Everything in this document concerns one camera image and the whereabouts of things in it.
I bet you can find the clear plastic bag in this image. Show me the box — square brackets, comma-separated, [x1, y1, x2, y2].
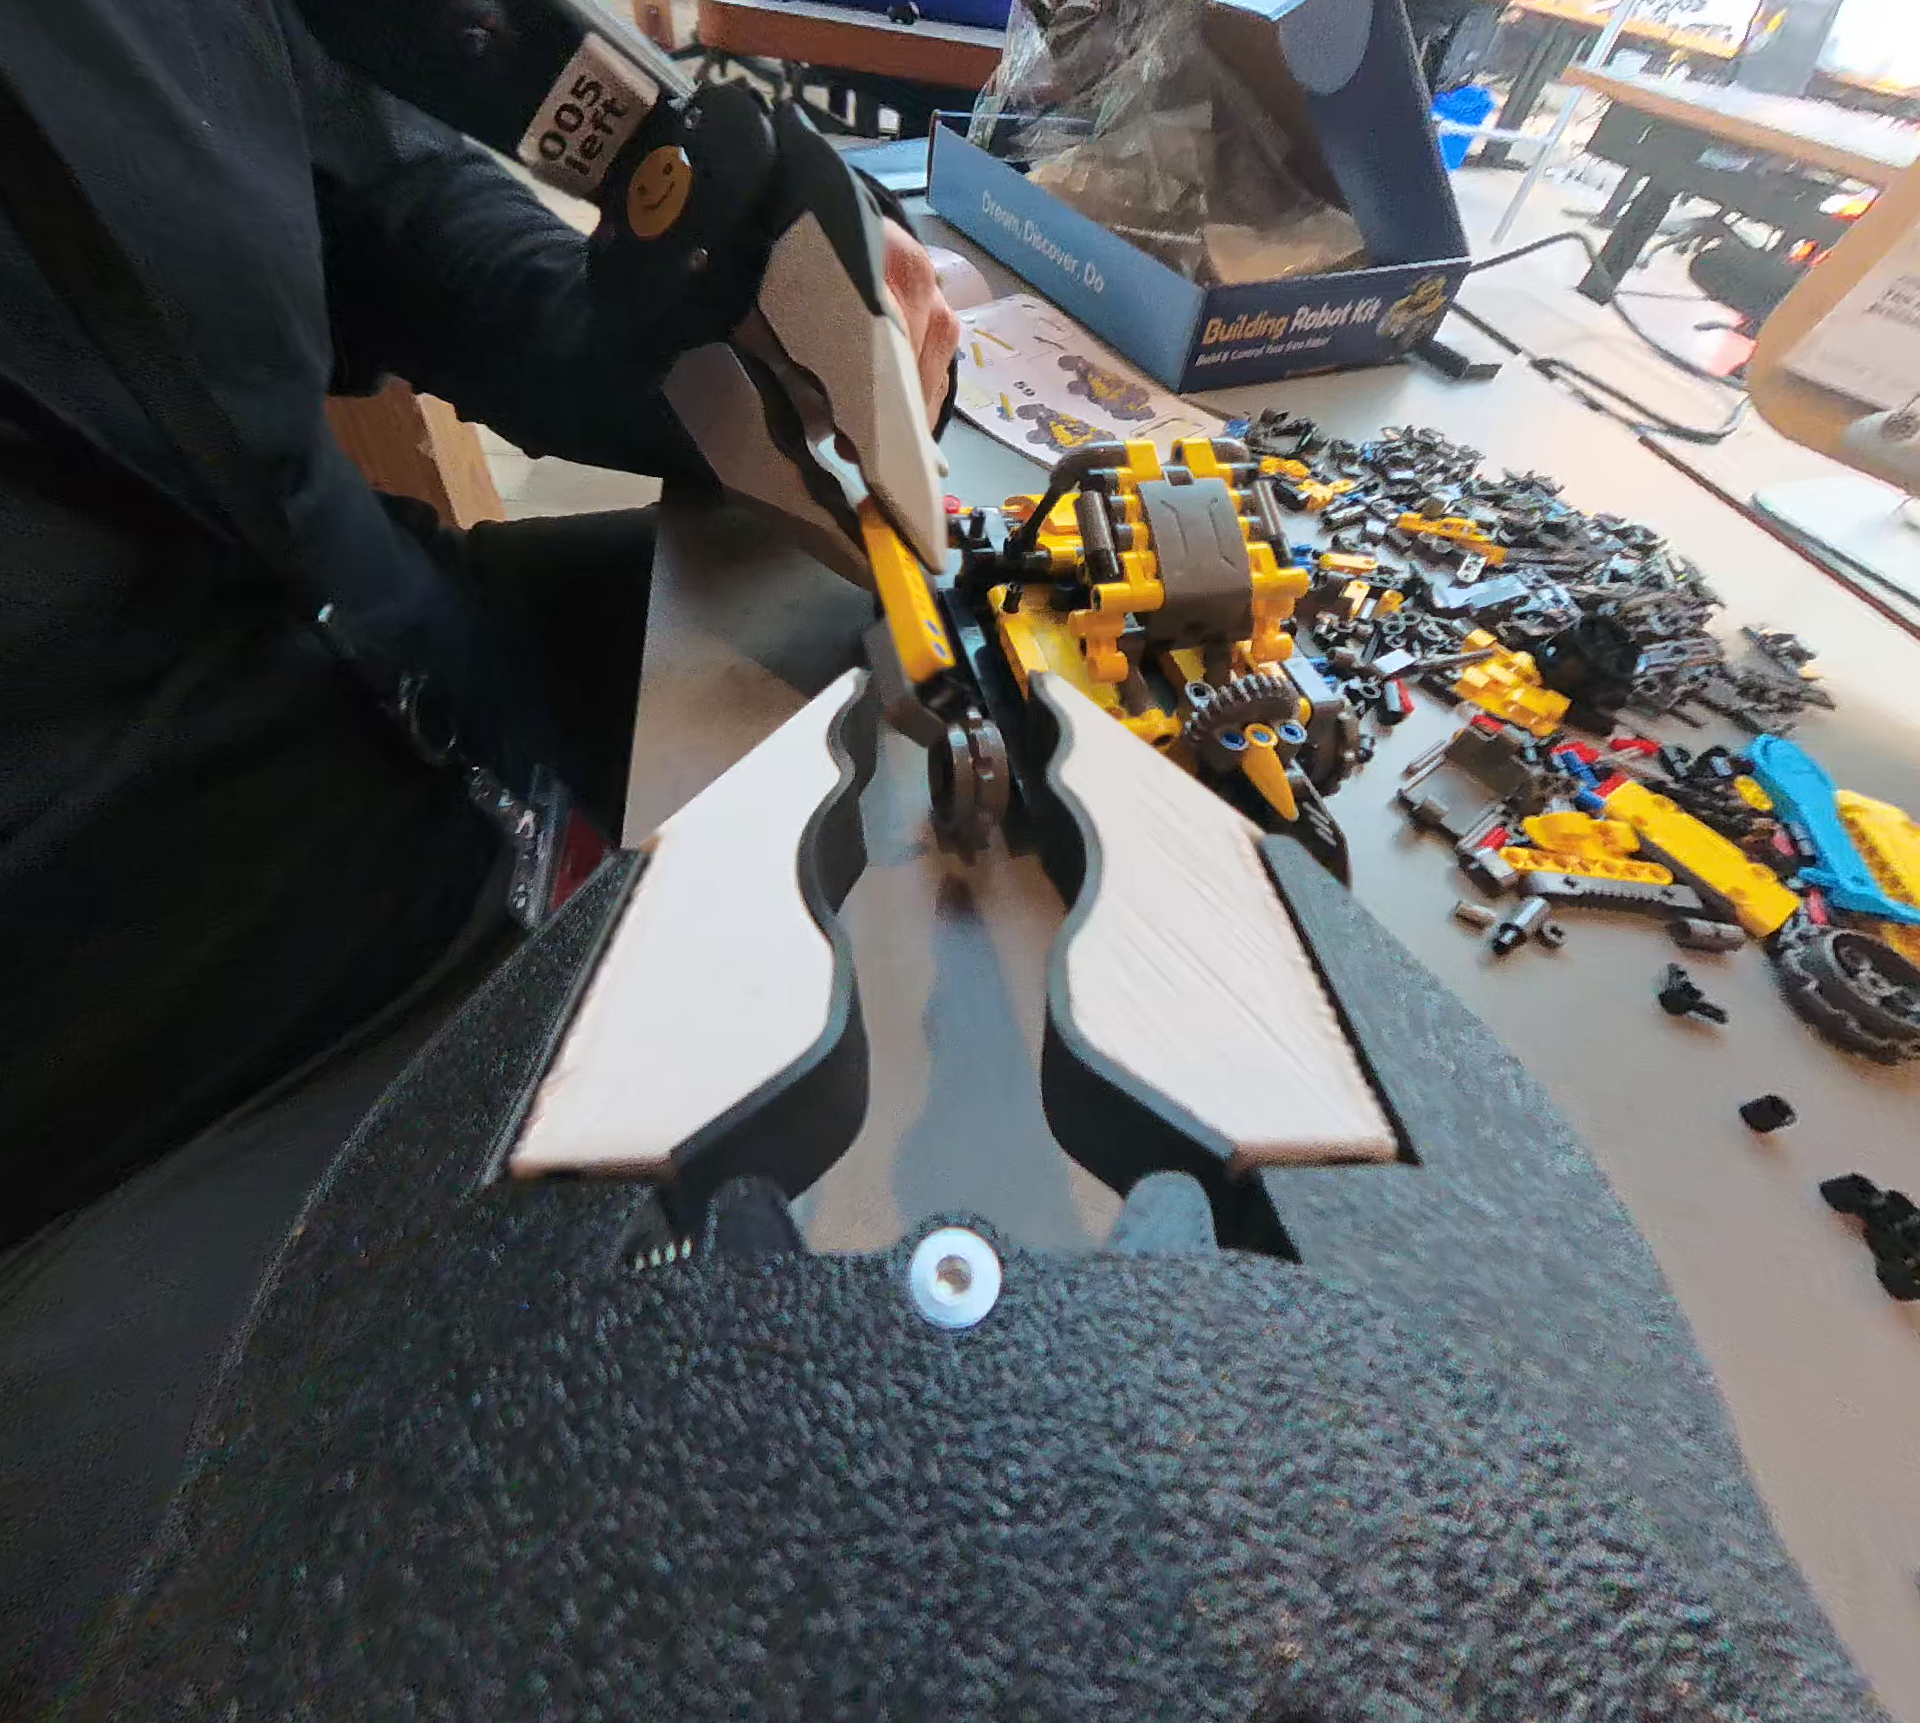
[968, 0, 1374, 285]

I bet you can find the printed instruction sheet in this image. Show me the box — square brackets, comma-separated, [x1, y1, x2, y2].
[1787, 239, 1920, 407]

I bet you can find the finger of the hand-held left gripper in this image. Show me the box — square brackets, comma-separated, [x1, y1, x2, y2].
[751, 204, 952, 577]
[660, 342, 881, 587]

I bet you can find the black wheel hub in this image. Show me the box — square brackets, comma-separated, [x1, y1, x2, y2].
[1536, 621, 1651, 713]

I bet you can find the wooden sheet stand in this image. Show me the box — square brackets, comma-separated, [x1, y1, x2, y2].
[1746, 163, 1920, 451]

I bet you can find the white stand base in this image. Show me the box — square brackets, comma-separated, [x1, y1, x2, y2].
[1746, 395, 1920, 621]

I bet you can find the grey desk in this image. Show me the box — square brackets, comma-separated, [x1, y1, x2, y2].
[622, 163, 1920, 1710]

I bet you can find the black cable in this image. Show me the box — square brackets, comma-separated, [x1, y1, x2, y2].
[1438, 230, 1757, 451]

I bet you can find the yellow Lego beam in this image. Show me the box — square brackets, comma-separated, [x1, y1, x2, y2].
[1403, 720, 1920, 1067]

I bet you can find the background wooden table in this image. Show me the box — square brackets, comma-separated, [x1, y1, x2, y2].
[1560, 65, 1920, 299]
[696, 0, 1008, 93]

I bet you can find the person's black clothing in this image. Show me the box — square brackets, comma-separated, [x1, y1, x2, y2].
[0, 0, 663, 1244]

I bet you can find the pile of loose building pieces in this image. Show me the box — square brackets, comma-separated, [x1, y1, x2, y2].
[1246, 404, 1840, 742]

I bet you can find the yellow and black beam assembly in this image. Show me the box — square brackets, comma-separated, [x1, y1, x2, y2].
[855, 502, 978, 735]

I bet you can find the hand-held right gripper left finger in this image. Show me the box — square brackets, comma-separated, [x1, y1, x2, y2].
[507, 667, 878, 1254]

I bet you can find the blue cardboard kit box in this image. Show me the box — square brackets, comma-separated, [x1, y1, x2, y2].
[922, 0, 1472, 395]

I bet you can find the open instruction booklet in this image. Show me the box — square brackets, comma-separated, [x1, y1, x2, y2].
[945, 291, 1231, 474]

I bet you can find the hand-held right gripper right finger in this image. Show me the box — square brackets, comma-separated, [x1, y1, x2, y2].
[1028, 671, 1406, 1260]

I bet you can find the yellow grey toy vehicle model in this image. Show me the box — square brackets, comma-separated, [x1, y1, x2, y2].
[902, 433, 1367, 881]

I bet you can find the person's left hand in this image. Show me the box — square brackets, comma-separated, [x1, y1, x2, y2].
[878, 215, 966, 439]

